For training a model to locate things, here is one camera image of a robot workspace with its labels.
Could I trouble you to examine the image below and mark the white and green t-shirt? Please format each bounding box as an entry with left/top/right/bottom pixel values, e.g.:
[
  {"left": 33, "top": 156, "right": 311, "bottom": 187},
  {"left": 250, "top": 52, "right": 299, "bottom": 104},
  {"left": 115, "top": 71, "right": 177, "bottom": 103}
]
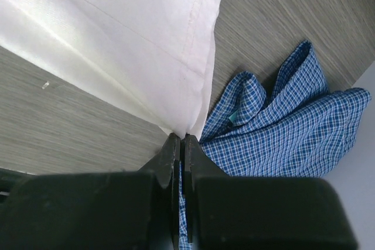
[{"left": 1, "top": 0, "right": 221, "bottom": 137}]

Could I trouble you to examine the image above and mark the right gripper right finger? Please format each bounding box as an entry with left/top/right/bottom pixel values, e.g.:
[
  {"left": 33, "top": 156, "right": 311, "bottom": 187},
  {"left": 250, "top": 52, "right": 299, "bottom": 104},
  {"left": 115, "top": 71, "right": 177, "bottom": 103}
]
[{"left": 182, "top": 135, "right": 358, "bottom": 249}]

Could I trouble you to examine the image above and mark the blue plaid shirt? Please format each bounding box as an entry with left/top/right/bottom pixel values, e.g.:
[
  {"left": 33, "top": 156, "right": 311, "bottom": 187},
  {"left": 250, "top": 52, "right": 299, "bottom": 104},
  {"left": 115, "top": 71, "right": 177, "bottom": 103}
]
[{"left": 179, "top": 41, "right": 371, "bottom": 249}]

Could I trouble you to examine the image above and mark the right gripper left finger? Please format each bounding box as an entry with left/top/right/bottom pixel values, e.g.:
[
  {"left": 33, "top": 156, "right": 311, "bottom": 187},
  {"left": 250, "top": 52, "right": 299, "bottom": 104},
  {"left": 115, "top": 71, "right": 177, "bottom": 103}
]
[{"left": 1, "top": 134, "right": 181, "bottom": 249}]

